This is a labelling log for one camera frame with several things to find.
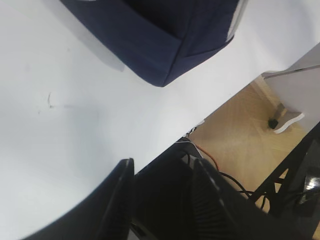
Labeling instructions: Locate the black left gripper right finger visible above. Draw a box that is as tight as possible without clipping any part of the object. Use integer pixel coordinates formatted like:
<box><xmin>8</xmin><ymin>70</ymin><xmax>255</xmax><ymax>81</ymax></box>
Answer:
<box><xmin>193</xmin><ymin>159</ymin><xmax>239</xmax><ymax>240</ymax></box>

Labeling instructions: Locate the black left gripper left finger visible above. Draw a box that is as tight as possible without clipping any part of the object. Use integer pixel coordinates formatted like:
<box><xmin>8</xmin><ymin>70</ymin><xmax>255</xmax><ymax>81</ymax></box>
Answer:
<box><xmin>94</xmin><ymin>158</ymin><xmax>134</xmax><ymax>240</ymax></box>

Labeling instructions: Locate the navy insulated lunch bag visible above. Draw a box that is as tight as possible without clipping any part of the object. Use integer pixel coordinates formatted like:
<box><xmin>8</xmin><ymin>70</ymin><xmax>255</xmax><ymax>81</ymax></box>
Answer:
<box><xmin>63</xmin><ymin>0</ymin><xmax>247</xmax><ymax>87</ymax></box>

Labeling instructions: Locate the white torn tape piece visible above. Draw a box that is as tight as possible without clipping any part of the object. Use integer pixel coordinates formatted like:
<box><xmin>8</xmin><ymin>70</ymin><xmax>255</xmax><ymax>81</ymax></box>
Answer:
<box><xmin>185</xmin><ymin>120</ymin><xmax>205</xmax><ymax>136</ymax></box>

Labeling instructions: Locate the white table leg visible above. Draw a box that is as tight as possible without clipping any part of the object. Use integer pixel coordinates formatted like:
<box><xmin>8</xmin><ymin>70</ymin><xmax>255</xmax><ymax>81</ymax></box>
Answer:
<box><xmin>262</xmin><ymin>65</ymin><xmax>320</xmax><ymax>132</ymax></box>

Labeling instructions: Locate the black floor cable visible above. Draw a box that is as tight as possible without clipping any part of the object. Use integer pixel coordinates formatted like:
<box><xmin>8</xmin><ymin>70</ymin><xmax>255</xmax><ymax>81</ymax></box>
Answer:
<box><xmin>218</xmin><ymin>171</ymin><xmax>268</xmax><ymax>210</ymax></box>

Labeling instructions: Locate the orange red cable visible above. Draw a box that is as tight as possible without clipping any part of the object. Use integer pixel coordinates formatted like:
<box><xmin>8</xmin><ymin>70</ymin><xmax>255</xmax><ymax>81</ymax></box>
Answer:
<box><xmin>193</xmin><ymin>143</ymin><xmax>222</xmax><ymax>173</ymax></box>

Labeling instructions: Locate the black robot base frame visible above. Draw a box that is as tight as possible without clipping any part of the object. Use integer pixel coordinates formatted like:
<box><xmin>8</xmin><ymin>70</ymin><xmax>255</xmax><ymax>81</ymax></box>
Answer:
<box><xmin>249</xmin><ymin>124</ymin><xmax>320</xmax><ymax>217</ymax></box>

